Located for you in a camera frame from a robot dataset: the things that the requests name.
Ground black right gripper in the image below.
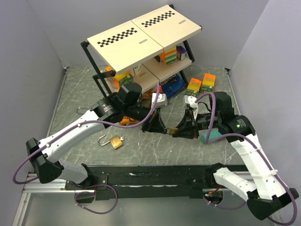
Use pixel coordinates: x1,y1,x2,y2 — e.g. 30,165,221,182
171,108,220,139

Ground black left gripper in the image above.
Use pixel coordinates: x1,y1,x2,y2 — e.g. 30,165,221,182
124,102,168,134

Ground small brass padlock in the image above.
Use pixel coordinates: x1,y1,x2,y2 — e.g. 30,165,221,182
166,128,178,135

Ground large brass padlock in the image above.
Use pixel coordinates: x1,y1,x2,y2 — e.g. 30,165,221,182
97,135,124,149

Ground brass padlock with key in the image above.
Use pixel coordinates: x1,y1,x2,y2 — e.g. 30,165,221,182
76,107,91,115

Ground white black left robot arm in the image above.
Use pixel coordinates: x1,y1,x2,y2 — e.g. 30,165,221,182
26,82,161,189

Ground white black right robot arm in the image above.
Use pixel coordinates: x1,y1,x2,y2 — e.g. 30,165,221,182
173,92,299,226

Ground teal rectangular box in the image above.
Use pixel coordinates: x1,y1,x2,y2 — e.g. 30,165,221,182
200,130,222,144

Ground orange Kettle chips bag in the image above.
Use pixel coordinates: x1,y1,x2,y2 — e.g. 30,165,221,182
119,116,140,125

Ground orange green box left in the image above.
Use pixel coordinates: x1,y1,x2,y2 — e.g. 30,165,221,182
185,78,202,97

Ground orange green box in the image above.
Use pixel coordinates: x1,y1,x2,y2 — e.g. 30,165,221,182
185,78,202,97
200,73,216,94

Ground blue snack bag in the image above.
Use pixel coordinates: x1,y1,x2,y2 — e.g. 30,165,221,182
160,74,186,98

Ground orange green box right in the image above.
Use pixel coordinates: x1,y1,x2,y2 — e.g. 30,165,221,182
200,73,216,94

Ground green yellow box on shelf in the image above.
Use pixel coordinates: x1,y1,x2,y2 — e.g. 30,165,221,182
113,71,134,89

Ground white carton on shelf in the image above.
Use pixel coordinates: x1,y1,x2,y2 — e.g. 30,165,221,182
132,64,142,77

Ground stacked sponges pack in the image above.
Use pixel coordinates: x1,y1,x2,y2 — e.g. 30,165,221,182
160,46,177,65

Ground orange bottle on shelf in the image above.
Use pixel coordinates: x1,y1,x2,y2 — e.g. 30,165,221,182
105,66,116,85

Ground purple white small box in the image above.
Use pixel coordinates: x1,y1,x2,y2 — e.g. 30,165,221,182
176,46,187,61

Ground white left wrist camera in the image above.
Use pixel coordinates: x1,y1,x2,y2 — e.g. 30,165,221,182
151,86,168,108

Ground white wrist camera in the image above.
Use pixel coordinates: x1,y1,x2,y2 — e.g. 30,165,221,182
151,86,168,108
184,95,198,120

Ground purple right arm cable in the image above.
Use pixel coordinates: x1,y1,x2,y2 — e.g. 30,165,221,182
194,91,298,225

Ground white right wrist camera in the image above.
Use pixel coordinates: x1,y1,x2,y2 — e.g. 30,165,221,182
184,95,198,120

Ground black frame cream shelf rack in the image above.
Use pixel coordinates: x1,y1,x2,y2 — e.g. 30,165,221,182
80,5,203,96

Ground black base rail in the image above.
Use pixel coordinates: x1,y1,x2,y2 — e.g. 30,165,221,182
65,163,223,201

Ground aluminium frame rail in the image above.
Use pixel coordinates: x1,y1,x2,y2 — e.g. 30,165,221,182
22,171,69,194

